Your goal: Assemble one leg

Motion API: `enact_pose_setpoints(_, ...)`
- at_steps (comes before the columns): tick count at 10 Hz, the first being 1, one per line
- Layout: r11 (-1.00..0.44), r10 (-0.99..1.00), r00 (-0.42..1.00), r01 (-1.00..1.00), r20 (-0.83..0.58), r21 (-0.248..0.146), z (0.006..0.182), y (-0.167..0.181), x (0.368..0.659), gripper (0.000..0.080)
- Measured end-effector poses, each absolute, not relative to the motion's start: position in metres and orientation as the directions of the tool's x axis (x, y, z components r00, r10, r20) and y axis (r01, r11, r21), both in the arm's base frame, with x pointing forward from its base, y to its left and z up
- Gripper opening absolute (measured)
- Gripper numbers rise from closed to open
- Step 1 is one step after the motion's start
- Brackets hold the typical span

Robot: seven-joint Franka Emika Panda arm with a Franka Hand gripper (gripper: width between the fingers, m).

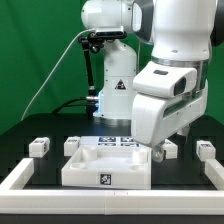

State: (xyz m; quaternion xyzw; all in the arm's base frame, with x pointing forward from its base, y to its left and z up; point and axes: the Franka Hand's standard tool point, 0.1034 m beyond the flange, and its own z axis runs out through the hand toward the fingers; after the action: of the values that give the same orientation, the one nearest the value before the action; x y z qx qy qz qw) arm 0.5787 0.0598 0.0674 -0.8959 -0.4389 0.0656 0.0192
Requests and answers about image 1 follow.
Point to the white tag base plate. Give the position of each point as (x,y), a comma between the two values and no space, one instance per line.
(108,141)

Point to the white U-shaped obstacle fence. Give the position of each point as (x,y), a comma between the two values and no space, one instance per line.
(15,199)

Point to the white square table top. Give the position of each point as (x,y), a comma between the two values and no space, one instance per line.
(120,167)

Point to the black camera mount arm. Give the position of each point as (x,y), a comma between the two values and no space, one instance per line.
(91,104)

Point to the grey camera on mount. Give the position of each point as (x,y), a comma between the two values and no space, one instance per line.
(110,33)

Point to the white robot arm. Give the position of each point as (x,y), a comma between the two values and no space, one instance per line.
(156,54)

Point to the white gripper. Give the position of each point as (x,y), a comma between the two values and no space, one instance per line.
(155,119)

